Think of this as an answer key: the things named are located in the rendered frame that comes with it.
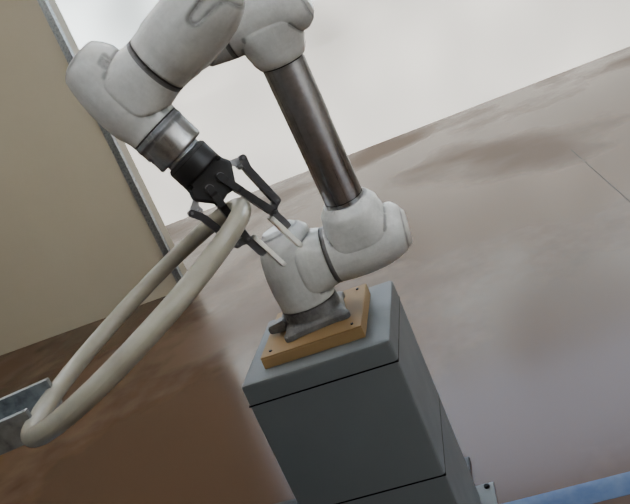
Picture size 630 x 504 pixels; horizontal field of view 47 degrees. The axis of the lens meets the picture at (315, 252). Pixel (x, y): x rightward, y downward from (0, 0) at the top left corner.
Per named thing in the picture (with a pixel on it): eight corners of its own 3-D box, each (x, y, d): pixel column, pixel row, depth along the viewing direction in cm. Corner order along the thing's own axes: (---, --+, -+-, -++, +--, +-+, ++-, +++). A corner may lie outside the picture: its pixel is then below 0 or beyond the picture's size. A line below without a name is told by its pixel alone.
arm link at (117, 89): (123, 161, 107) (179, 99, 103) (40, 87, 104) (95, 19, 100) (144, 143, 117) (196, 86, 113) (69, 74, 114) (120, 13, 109)
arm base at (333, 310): (272, 323, 202) (264, 306, 201) (344, 293, 201) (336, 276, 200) (272, 349, 185) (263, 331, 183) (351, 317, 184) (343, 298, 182)
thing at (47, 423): (-15, 517, 92) (-34, 503, 91) (81, 362, 139) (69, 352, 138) (252, 252, 85) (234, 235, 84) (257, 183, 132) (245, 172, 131)
